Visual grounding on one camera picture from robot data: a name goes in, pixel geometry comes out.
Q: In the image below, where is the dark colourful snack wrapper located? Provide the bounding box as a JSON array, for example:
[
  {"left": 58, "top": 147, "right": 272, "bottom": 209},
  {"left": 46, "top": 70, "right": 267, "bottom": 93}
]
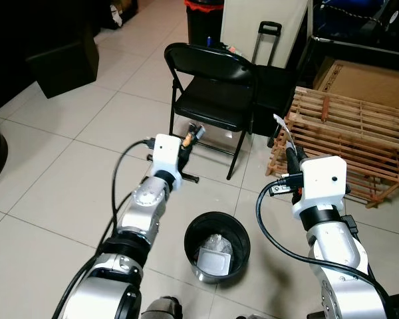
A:
[{"left": 182, "top": 126, "right": 203, "bottom": 148}]

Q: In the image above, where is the black round rubbish bin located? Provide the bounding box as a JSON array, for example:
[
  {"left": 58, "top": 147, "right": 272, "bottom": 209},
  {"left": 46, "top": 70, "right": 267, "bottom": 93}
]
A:
[{"left": 184, "top": 211, "right": 251, "bottom": 284}]

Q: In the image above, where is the white plastic trash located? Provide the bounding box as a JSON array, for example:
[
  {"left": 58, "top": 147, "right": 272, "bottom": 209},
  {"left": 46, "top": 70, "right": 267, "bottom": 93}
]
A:
[{"left": 196, "top": 233, "right": 237, "bottom": 276}]

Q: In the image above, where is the black bin with red liner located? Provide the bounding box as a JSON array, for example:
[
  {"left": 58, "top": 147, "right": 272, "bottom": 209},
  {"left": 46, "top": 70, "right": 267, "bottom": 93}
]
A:
[{"left": 185, "top": 0, "right": 224, "bottom": 47}]

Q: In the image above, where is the black folding chair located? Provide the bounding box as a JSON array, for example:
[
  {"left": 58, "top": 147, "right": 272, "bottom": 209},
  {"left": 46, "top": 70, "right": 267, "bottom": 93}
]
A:
[{"left": 164, "top": 43, "right": 297, "bottom": 181}]

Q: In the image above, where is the wooden slatted rack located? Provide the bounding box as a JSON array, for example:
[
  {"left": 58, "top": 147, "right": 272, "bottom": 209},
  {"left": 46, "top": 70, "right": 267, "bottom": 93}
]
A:
[{"left": 266, "top": 86, "right": 399, "bottom": 209}]

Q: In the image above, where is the large brown cardboard box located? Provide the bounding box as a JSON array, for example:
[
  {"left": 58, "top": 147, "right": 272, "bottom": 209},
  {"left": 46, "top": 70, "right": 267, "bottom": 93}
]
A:
[{"left": 311, "top": 58, "right": 399, "bottom": 110}]

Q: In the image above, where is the cream white board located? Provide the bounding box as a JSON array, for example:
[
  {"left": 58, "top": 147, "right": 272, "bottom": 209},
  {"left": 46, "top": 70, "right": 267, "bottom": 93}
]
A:
[{"left": 221, "top": 0, "right": 313, "bottom": 67}]

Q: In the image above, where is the black box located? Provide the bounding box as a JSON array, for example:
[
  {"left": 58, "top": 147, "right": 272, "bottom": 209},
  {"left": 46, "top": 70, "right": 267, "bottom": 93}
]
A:
[{"left": 25, "top": 27, "right": 100, "bottom": 99}]

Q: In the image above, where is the grey robot left leg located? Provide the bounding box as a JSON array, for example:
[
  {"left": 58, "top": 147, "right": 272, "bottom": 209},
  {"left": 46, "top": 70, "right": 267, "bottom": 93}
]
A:
[{"left": 141, "top": 296, "right": 184, "bottom": 319}]

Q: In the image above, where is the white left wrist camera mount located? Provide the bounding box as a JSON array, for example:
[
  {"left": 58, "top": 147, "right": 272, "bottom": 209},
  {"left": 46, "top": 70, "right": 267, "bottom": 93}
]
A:
[{"left": 150, "top": 134, "right": 184, "bottom": 183}]

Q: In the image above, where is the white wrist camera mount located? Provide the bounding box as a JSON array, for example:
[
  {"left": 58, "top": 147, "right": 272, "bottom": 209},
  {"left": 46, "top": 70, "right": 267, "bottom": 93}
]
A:
[
  {"left": 150, "top": 134, "right": 184, "bottom": 183},
  {"left": 292, "top": 156, "right": 348, "bottom": 220}
]

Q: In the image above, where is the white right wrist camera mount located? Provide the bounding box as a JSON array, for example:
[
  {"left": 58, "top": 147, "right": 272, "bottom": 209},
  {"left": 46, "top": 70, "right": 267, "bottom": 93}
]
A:
[{"left": 292, "top": 156, "right": 348, "bottom": 220}]

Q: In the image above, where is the black luggage trolley handle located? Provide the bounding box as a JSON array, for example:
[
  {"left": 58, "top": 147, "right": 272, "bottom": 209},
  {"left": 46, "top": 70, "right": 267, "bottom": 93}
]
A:
[{"left": 253, "top": 21, "right": 283, "bottom": 67}]

